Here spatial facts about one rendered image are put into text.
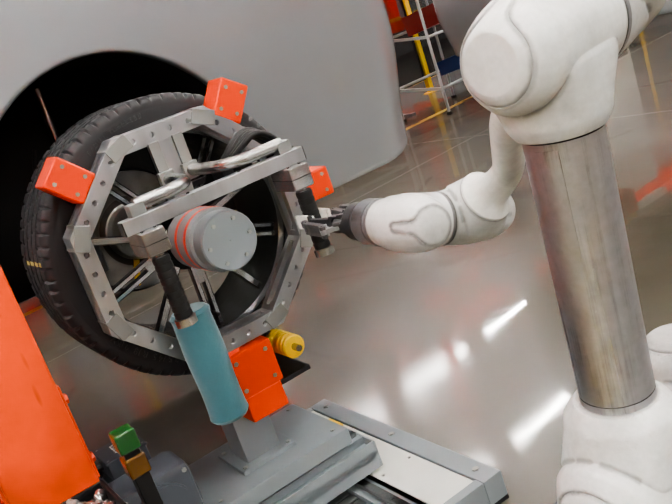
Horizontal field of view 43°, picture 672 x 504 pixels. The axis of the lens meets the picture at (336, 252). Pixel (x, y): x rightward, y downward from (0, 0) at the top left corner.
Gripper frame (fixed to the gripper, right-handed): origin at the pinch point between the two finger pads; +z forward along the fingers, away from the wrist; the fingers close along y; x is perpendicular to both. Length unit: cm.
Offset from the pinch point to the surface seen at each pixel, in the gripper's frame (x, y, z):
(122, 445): -19, -57, -12
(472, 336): -83, 84, 73
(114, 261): -4, -26, 66
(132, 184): 13, -13, 66
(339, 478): -70, -6, 23
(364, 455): -68, 3, 23
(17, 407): -9, -68, 4
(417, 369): -83, 58, 74
